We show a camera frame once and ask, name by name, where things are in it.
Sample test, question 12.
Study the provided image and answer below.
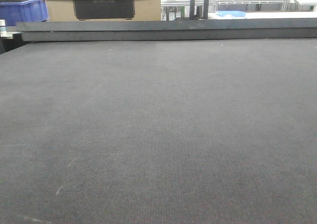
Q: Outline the dark grey table mat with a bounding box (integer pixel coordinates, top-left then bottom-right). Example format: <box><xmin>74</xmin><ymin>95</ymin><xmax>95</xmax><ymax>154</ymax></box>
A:
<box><xmin>0</xmin><ymin>39</ymin><xmax>317</xmax><ymax>224</ymax></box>

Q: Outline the blue tray on workbench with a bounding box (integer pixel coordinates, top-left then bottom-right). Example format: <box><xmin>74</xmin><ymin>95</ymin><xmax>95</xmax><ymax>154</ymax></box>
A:
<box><xmin>215</xmin><ymin>10</ymin><xmax>246</xmax><ymax>19</ymax></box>

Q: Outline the black vertical pole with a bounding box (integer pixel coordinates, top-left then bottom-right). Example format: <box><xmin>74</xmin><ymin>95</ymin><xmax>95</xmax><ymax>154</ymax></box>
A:
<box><xmin>189</xmin><ymin>0</ymin><xmax>195</xmax><ymax>20</ymax></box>

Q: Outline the large cardboard box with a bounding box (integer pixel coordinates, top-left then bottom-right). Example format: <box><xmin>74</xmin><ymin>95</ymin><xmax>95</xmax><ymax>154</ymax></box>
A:
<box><xmin>45</xmin><ymin>0</ymin><xmax>161</xmax><ymax>22</ymax></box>

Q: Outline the blue crate far left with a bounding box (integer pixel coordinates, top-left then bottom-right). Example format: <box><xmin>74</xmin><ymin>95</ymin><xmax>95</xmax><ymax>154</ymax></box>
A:
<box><xmin>0</xmin><ymin>0</ymin><xmax>49</xmax><ymax>26</ymax></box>

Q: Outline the dark raised table edge board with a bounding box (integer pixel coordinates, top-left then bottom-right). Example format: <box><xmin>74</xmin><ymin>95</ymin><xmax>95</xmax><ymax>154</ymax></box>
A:
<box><xmin>16</xmin><ymin>18</ymin><xmax>317</xmax><ymax>42</ymax></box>

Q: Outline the white background workbench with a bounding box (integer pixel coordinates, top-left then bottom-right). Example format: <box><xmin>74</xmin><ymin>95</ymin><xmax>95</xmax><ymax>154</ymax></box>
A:
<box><xmin>208</xmin><ymin>0</ymin><xmax>317</xmax><ymax>19</ymax></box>

